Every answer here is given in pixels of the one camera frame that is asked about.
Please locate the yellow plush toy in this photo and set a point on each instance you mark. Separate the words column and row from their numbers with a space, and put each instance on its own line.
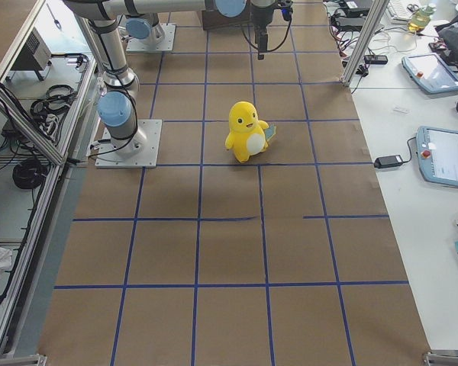
column 248, row 135

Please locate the grey control box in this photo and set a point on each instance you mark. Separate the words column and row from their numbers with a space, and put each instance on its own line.
column 34, row 56

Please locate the near blue teach pendant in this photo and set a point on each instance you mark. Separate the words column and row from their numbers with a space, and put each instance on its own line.
column 438, row 155

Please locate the black power adapter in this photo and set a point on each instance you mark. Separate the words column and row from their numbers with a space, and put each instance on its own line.
column 387, row 162

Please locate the yellow liquid bottle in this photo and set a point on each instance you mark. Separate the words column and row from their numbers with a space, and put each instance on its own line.
column 421, row 18

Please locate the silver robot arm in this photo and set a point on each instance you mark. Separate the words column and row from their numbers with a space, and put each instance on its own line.
column 145, row 27
column 118, row 108

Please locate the blue teach pendant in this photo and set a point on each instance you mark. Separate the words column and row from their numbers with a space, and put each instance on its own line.
column 430, row 73
column 438, row 155

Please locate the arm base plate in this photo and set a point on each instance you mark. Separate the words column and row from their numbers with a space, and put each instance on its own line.
column 142, row 150
column 166, row 45

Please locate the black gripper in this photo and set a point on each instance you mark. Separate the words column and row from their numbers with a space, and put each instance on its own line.
column 260, row 17

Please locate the far blue teach pendant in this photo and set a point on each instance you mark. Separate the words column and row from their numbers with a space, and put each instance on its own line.
column 430, row 73

